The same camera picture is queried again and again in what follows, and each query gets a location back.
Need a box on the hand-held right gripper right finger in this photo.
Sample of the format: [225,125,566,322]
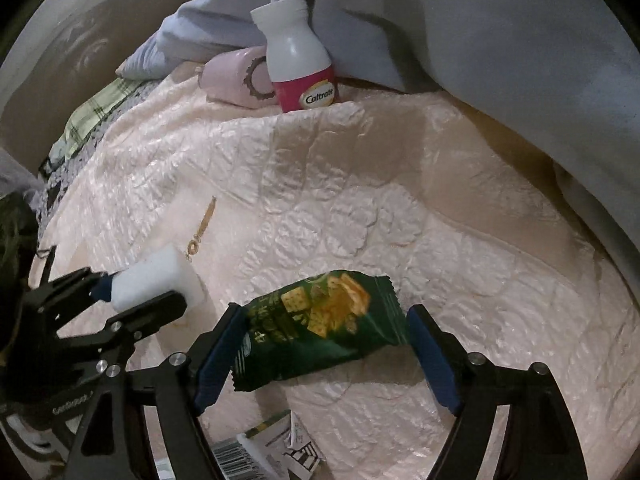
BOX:
[406,304,591,480]

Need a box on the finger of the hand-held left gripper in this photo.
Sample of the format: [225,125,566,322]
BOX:
[55,290,189,361]
[32,267,114,312]

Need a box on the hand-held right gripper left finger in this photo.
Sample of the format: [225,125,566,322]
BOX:
[62,302,247,480]

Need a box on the white foam block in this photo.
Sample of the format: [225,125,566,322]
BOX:
[111,243,205,313]

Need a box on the green cracker packet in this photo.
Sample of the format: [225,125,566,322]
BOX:
[230,270,412,393]

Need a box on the dark dotted bed sheet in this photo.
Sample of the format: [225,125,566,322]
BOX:
[37,82,151,232]

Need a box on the white green snack packet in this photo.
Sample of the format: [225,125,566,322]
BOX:
[210,409,296,480]

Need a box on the black white carton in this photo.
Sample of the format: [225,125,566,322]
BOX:
[282,412,327,476]

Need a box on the green plaid cloth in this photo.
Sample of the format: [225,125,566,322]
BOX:
[50,77,146,161]

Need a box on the pink pouch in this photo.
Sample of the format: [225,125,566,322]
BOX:
[197,45,278,108]

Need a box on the brown headboard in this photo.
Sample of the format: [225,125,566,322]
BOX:
[0,0,202,137]

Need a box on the white bottle with pink label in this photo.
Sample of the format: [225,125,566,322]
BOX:
[250,0,342,113]

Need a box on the blue grey duvet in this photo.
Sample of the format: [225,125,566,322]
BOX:
[116,0,640,311]

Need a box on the gold chain ornament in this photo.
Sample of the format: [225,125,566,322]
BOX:
[185,196,217,262]

